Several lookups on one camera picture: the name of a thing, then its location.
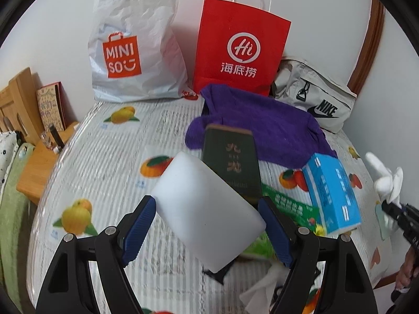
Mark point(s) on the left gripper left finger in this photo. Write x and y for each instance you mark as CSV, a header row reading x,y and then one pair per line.
x,y
135,227

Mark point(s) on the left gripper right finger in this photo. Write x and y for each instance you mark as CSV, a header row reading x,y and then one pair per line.
x,y
280,230

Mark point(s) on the light green small packet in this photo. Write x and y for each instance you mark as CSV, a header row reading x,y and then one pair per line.
x,y
261,248

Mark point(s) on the light green cloth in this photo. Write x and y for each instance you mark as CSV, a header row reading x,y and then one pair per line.
x,y
384,231

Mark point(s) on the white cloth glove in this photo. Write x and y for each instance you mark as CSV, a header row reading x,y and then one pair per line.
x,y
387,185

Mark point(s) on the white sponge block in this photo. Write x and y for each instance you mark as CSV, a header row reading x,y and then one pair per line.
x,y
206,214

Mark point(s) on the right hand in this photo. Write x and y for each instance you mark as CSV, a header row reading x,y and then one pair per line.
x,y
407,271

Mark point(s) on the green fruit snack packet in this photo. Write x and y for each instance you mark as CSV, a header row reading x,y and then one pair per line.
x,y
301,213

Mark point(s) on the blue tissue pack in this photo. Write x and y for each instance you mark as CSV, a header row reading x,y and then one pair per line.
x,y
331,191

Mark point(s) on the white tissue sheet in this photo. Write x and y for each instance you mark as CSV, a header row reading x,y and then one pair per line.
x,y
260,297

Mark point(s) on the purple towel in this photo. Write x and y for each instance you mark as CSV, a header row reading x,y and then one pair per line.
x,y
283,134

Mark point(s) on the dark green tea box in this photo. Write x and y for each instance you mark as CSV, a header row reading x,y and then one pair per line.
x,y
231,154

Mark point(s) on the green bed blanket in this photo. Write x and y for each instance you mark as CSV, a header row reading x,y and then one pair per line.
x,y
16,220

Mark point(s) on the brown patterned book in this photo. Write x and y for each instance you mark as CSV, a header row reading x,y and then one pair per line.
x,y
50,106

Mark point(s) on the white spotted plush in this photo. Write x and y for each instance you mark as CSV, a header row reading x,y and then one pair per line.
x,y
9,146

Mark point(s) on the grey Nike bag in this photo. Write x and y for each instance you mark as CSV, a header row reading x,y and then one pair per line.
x,y
305,87

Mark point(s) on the wooden headboard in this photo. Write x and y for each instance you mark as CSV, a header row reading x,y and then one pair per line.
x,y
19,107

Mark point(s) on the white Miniso plastic bag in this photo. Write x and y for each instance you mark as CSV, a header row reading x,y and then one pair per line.
x,y
133,52

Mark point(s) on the wooden door frame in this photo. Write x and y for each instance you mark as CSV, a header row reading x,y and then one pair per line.
x,y
369,47

